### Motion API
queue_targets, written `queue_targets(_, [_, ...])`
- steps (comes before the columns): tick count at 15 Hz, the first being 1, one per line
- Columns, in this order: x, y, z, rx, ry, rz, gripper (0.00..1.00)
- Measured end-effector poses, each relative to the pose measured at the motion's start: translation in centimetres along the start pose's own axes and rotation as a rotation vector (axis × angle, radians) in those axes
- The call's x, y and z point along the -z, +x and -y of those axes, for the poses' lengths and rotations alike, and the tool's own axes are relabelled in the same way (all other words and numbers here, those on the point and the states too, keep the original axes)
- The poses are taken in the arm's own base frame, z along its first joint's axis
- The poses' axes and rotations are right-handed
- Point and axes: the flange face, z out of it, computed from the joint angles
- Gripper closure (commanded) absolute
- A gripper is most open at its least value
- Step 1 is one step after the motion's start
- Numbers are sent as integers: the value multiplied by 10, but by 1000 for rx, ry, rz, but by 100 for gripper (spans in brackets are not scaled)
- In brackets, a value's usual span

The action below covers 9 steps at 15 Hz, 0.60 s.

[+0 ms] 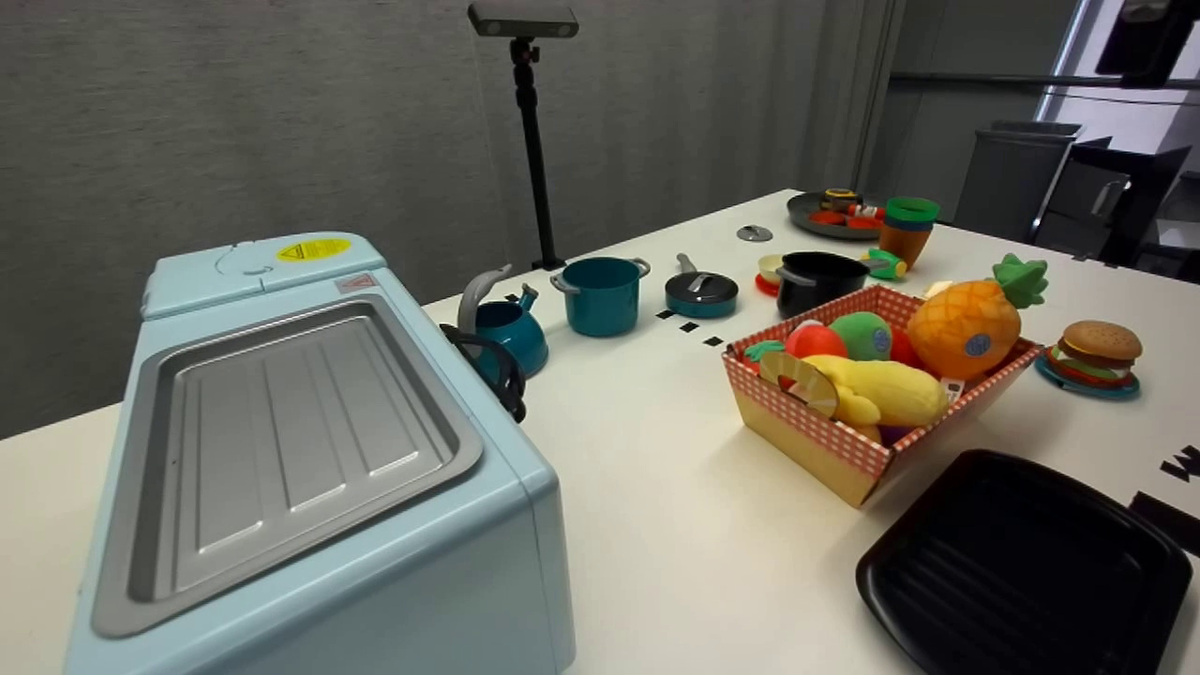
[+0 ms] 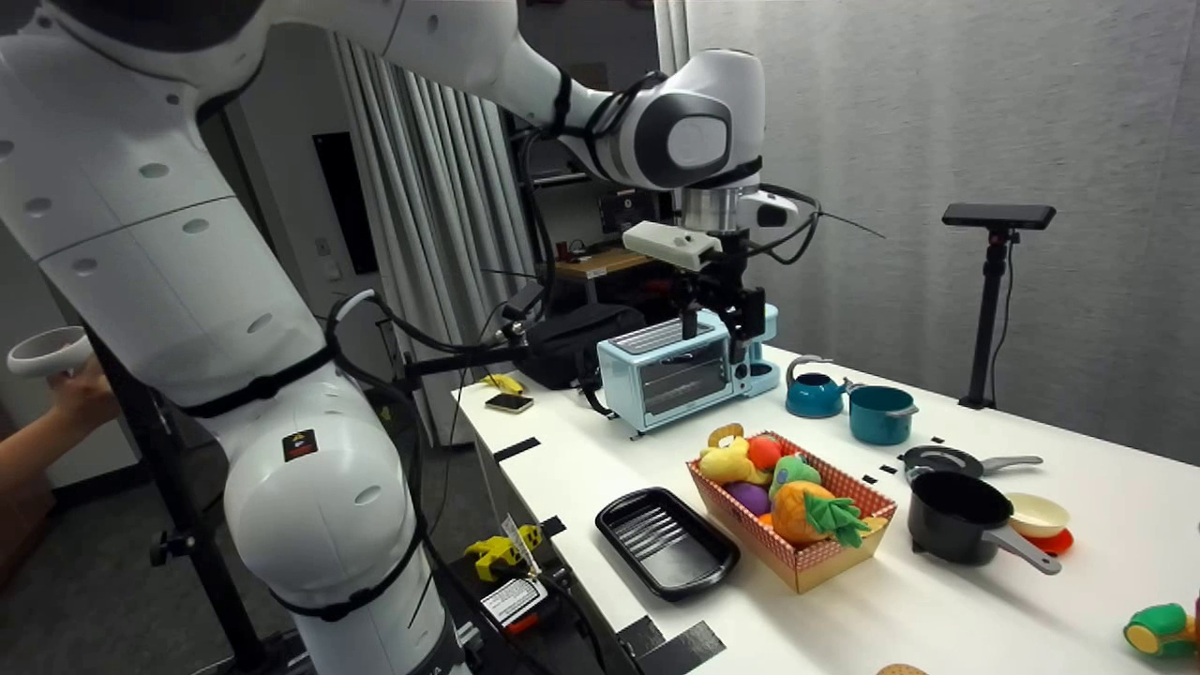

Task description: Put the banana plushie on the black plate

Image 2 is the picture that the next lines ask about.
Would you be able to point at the small black tape squares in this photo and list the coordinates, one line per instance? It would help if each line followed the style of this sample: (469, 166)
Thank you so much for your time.
(881, 473)

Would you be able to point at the purple plushie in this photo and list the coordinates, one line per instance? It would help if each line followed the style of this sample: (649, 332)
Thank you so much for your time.
(750, 497)

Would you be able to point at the small red plate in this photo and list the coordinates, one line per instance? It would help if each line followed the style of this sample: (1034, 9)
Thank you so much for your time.
(1054, 546)

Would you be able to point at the black tape piece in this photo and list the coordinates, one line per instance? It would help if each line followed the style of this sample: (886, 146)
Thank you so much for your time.
(553, 528)

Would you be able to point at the person's hand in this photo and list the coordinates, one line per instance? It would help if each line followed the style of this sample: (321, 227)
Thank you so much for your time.
(85, 399)

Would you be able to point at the green round plushie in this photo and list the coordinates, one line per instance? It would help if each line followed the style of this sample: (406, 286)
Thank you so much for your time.
(793, 473)

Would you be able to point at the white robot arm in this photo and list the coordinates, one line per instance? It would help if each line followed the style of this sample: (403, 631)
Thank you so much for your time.
(151, 249)

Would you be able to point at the small green toy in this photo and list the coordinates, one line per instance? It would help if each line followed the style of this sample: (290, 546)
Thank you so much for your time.
(1159, 631)

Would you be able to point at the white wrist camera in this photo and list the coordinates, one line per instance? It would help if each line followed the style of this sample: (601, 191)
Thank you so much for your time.
(669, 244)

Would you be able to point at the red white button box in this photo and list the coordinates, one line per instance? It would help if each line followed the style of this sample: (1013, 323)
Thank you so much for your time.
(510, 607)

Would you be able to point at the black saucepan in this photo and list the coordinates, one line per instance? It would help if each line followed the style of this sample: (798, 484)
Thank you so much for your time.
(956, 519)

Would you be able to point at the black bag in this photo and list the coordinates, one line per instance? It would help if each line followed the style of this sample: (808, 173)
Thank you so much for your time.
(575, 344)

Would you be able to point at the red tomato plushie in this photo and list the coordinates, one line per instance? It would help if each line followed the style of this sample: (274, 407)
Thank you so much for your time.
(766, 453)

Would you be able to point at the teal toy kettle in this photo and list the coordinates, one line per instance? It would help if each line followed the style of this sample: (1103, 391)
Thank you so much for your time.
(815, 396)

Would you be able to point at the yellow banana plushie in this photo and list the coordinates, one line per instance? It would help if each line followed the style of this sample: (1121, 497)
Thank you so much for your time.
(726, 466)

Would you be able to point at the black camera stand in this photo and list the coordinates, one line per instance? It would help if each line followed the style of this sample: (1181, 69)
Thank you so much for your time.
(995, 303)

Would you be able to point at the short black tape strip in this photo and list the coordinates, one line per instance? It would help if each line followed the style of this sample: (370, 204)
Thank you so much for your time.
(515, 449)

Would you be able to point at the small grey frying pan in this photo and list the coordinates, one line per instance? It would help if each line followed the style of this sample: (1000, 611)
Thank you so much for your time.
(939, 459)

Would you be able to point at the long black tape strip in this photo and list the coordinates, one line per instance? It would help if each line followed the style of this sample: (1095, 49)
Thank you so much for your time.
(689, 653)

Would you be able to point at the light blue toy oven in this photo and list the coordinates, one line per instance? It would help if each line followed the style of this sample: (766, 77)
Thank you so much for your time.
(676, 378)

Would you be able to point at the red checkered cardboard basket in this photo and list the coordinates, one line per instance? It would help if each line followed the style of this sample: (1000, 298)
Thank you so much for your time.
(800, 569)

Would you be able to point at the toy burger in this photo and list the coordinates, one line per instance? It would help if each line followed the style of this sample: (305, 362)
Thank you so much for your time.
(903, 671)

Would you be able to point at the teal toy pot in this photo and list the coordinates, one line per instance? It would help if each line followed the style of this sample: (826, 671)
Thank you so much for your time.
(881, 417)

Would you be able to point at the orange pineapple plushie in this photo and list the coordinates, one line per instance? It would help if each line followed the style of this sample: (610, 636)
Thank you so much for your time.
(800, 516)

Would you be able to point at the person's forearm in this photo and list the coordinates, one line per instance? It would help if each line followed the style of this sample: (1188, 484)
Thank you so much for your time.
(33, 491)

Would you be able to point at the small white bowl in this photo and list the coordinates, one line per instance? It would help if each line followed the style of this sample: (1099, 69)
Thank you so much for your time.
(1038, 516)

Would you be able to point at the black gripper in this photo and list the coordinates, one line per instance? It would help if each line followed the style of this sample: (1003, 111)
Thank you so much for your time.
(730, 264)

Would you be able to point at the black tripod stand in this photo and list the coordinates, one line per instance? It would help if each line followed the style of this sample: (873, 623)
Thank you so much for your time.
(188, 528)

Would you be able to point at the white handheld controller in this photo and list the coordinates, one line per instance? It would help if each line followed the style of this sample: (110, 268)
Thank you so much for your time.
(43, 356)

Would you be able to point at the black ribbed plate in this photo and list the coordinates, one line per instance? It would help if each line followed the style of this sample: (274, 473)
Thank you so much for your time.
(666, 546)

